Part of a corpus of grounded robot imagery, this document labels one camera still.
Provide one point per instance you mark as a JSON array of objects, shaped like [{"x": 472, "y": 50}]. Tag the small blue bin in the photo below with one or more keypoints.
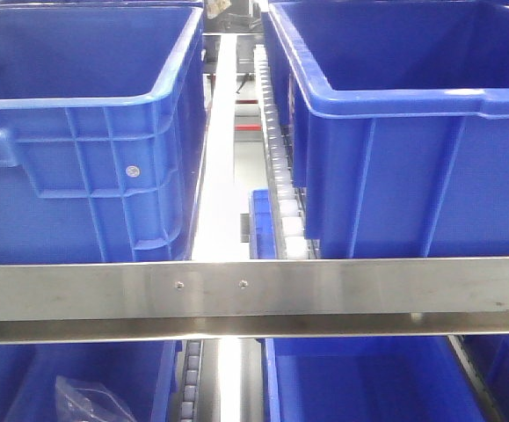
[{"x": 262, "y": 242}]

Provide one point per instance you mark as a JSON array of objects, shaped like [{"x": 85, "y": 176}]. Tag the white roller track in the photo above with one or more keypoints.
[{"x": 285, "y": 200}]

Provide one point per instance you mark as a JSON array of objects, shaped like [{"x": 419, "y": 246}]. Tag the upper right blue bin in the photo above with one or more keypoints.
[{"x": 400, "y": 125}]

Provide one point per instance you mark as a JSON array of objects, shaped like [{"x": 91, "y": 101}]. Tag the upper left blue bin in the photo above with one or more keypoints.
[{"x": 101, "y": 131}]

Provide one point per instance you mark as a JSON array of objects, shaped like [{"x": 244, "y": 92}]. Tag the lower right blue bin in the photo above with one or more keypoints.
[{"x": 365, "y": 379}]

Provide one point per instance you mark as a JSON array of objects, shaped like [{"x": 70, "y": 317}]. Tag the lower left blue bin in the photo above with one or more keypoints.
[{"x": 132, "y": 380}]

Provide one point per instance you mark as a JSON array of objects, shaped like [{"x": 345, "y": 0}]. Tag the clear plastic bag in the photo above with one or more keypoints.
[{"x": 77, "y": 400}]

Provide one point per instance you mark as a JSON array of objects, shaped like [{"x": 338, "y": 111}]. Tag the upper steel shelf rail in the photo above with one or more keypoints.
[{"x": 254, "y": 299}]

